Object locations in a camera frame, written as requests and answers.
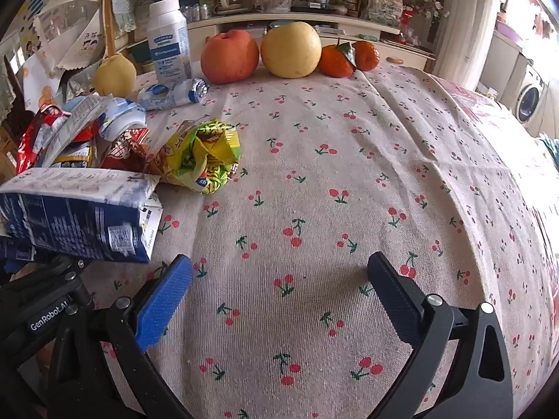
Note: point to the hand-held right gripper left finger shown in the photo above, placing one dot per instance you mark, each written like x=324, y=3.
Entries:
x=163, y=303

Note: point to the dark red snack wrapper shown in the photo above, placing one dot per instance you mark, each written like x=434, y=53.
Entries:
x=124, y=150

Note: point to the white orange print tablecloth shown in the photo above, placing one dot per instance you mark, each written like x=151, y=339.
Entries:
x=39, y=83

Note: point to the yellow green snack wrapper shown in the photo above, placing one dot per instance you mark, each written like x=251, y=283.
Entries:
x=203, y=157

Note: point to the filled white plastic bag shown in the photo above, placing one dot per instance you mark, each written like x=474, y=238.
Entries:
x=384, y=2

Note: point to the blue milk carton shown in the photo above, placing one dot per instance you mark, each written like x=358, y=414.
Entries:
x=74, y=214

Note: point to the small yellow pear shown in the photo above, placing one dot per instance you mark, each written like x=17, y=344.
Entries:
x=115, y=76

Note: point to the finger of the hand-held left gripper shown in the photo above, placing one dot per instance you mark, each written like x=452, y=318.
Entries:
x=61, y=307

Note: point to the group of silver cans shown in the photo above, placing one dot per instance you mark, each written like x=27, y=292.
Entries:
x=196, y=11

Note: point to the white plastic bottle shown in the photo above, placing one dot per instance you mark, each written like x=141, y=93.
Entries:
x=168, y=43

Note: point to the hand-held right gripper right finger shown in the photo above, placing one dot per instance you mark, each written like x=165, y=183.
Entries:
x=393, y=299

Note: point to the tangerine with leaf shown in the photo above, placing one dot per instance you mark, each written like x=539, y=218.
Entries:
x=334, y=61

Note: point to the red apple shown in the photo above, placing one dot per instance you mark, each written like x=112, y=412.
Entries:
x=229, y=56

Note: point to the white washing machine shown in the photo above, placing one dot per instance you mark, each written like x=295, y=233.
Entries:
x=528, y=96

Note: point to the cream television cabinet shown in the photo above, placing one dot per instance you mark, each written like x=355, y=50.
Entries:
x=244, y=22

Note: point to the wooden chair lace cover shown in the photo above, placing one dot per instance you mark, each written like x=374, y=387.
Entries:
x=120, y=8

